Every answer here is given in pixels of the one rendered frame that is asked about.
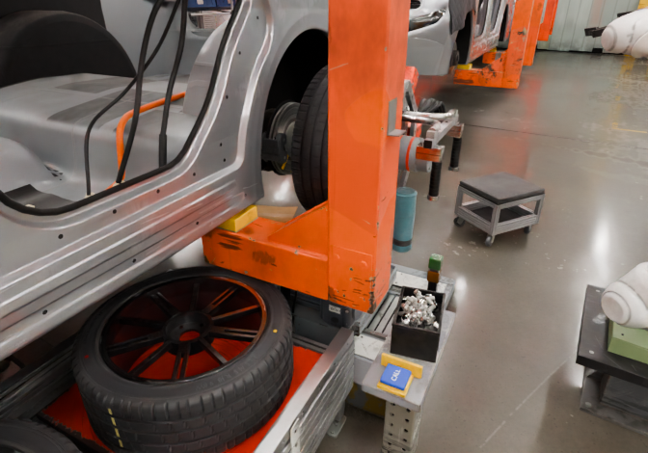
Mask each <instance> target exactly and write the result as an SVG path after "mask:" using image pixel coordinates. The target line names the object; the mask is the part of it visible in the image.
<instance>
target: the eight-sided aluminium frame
mask: <svg viewBox="0 0 648 453"><path fill-rule="evenodd" d="M404 93H406V94H405V95H406V97H405V107H404V109H407V111H408V112H417V111H418V107H417V104H416V100H415V96H414V92H413V89H412V83H411V80H405V81H404ZM406 99H407V101H406ZM407 102H408V104H407ZM407 129H408V122H407V121H403V122H401V130H406V132H405V133H404V134H403V135H405V136H407ZM416 132H417V124H416V123H412V122H411V127H410V136H412V137H416ZM408 175H409V172H408V171H403V174H402V176H401V180H400V183H399V186H398V188H399V187H405V185H406V182H407V179H408Z"/></svg>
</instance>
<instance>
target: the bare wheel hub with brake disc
mask: <svg viewBox="0 0 648 453"><path fill-rule="evenodd" d="M299 106H300V103H296V102H287V103H286V104H285V105H283V106H282V107H281V108H280V109H279V111H278V112H277V114H276V116H275V117H274V119H273V122H272V125H271V129H270V134H269V139H274V140H275V137H276V136H277V135H278V134H279V133H284V134H285V135H286V144H285V145H284V147H283V150H284V151H287V155H288V159H287V161H286V164H285V166H284V169H282V165H283V164H279V163H278V162H275V161H271V162H272V165H273V166H274V168H275V169H276V171H277V172H279V173H284V174H292V172H291V142H292V135H293V128H294V123H295V121H296V115H297V113H298V109H299Z"/></svg>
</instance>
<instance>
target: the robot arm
mask: <svg viewBox="0 0 648 453"><path fill-rule="evenodd" d="M584 32H585V36H586V37H589V36H592V38H597V37H601V43H602V46H603V48H604V49H605V50H606V51H608V52H611V53H616V54H618V53H622V54H626V55H630V56H633V57H634V58H640V57H645V58H647V59H648V6H647V7H645V8H644V9H643V8H641V9H639V10H636V11H634V12H625V13H618V14H617V19H615V20H613V21H612V22H611V23H610V24H609V25H607V26H604V27H600V28H599V27H597V26H596V27H591V28H585V29H584ZM601 303H602V308H603V311H604V313H605V315H606V316H607V317H608V318H609V319H610V320H612V321H613V322H615V323H616V324H617V325H620V326H623V327H627V328H633V329H643V330H645V331H648V262H644V263H640V264H638V265H637V266H635V267H634V268H633V269H632V270H631V271H630V272H629V273H627V274H626V275H625V276H623V277H622V278H620V279H619V280H618V281H616V282H614V283H612V284H610V285H609V286H608V287H607V289H606V290H605V292H604V293H603V295H602V299H601Z"/></svg>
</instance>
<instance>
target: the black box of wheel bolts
mask: <svg viewBox="0 0 648 453"><path fill-rule="evenodd" d="M445 300H446V294H445V293H442V292H437V291H431V290H426V289H420V288H415V287H410V286H405V285H402V288H401V292H400V295H399V299H398V302H397V306H396V309H395V313H394V316H393V319H392V322H391V325H392V328H391V350H390V353H392V354H396V355H400V356H404V357H409V358H413V359H417V360H425V361H430V362H434V363H436V358H437V352H438V349H439V342H440V335H441V329H442V322H443V315H444V307H445Z"/></svg>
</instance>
